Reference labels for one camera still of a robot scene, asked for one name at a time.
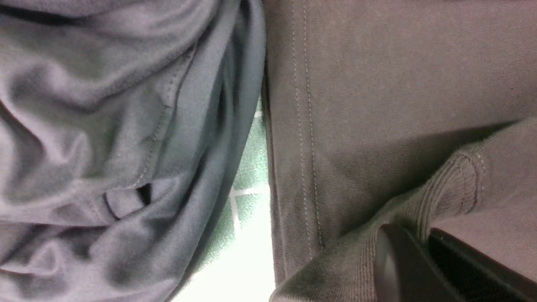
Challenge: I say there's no green checkered tablecloth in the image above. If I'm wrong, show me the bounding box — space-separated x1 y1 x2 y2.
199 101 272 270

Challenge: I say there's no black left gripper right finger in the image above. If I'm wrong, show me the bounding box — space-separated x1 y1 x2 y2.
428 228 537 302

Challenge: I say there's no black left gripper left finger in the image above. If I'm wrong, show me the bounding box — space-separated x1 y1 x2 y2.
374 224 462 302

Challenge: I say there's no slate blue crumpled garment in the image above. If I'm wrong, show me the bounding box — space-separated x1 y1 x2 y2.
0 0 266 302

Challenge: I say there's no dark gray long-sleeve top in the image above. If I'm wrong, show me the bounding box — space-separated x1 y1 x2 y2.
263 0 537 302

